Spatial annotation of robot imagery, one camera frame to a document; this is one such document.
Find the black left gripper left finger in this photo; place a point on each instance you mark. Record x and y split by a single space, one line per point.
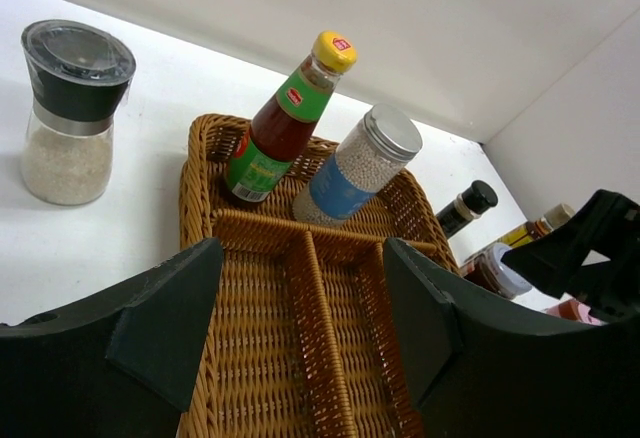
122 362

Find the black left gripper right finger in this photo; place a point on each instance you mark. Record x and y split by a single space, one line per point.
478 365

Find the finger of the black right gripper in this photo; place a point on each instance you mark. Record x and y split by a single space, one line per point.
594 258

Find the pink lid spice shaker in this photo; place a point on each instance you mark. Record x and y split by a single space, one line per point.
573 310

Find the white lid spice jar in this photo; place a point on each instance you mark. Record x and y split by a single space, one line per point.
487 270

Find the dark pepper spice bottle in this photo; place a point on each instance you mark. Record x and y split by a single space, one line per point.
466 207

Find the tall white pearl jar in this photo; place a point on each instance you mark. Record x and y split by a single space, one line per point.
379 146

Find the green label sauce bottle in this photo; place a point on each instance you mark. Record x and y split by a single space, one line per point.
281 129

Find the yellow label brown bottle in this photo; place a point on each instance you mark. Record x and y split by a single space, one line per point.
531 231

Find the brown wicker divided basket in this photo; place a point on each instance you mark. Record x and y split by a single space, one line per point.
301 341

